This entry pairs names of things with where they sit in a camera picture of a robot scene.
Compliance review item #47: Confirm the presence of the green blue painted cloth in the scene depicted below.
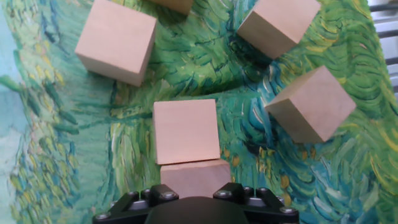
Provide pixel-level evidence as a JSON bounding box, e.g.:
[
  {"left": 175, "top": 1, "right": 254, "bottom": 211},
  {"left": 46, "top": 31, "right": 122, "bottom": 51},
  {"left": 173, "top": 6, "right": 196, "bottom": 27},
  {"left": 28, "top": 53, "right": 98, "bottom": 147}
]
[{"left": 0, "top": 0, "right": 398, "bottom": 224}]

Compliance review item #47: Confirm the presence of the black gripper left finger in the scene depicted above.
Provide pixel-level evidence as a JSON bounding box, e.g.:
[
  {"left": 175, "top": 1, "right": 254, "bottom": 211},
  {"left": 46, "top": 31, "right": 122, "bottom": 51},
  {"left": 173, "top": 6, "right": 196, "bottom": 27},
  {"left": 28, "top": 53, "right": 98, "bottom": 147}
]
[{"left": 92, "top": 183, "right": 180, "bottom": 224}]

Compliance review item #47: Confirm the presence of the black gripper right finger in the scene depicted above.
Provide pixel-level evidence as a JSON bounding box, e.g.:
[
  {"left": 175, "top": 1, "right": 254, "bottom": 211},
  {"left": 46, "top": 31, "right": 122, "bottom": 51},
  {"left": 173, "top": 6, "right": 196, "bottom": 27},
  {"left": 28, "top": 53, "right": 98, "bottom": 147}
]
[{"left": 213, "top": 182, "right": 300, "bottom": 224}]

